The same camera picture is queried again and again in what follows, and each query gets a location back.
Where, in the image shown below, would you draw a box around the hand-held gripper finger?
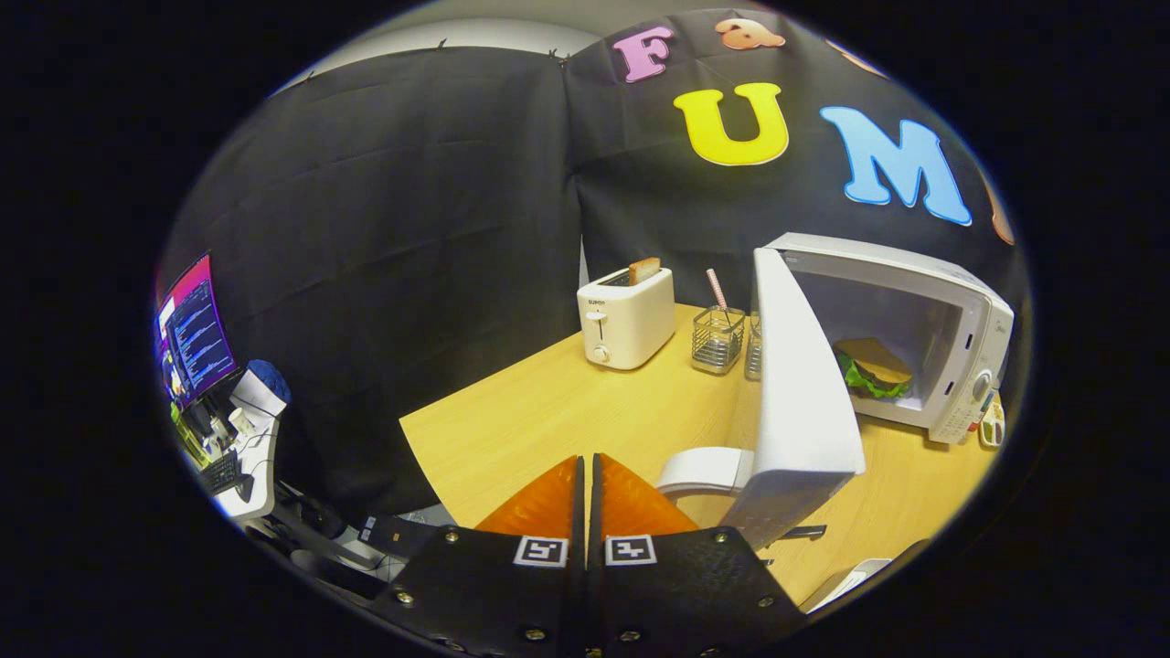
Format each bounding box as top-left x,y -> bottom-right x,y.
588,452 -> 810,657
388,454 -> 588,657

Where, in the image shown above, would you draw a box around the white microwave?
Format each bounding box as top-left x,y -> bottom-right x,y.
656,232 -> 1016,551

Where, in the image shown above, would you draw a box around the brown bread lettuce sandwich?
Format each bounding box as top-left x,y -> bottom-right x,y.
832,336 -> 915,400

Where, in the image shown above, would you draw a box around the white toaster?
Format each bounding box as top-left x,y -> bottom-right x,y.
576,267 -> 677,371

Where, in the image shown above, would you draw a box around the white plastic tray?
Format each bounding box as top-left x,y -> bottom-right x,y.
804,557 -> 892,613

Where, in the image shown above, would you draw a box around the white side desk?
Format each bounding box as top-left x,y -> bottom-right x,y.
218,402 -> 281,524

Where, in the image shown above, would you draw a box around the blue cloth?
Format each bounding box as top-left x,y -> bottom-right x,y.
247,359 -> 292,403

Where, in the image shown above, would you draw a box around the black keyboard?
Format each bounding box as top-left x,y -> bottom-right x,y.
199,450 -> 244,497

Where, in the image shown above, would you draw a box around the white divided dish of beans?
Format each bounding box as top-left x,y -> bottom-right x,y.
978,393 -> 1006,449

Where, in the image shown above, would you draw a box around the computer monitor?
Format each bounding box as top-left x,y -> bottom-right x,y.
155,253 -> 239,409

